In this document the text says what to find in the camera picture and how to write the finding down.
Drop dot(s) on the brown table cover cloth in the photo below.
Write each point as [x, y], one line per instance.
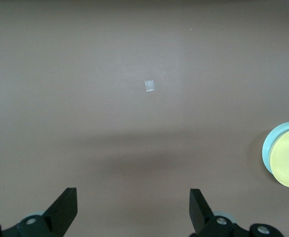
[60, 98]

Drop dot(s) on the small clear tape piece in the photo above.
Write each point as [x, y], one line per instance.
[149, 85]

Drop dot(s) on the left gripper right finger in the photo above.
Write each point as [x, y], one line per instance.
[208, 227]

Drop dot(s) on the yellow round plate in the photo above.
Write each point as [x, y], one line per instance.
[287, 158]

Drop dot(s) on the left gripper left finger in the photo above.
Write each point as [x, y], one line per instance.
[55, 222]

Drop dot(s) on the pale green round plate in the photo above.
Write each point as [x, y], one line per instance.
[267, 148]

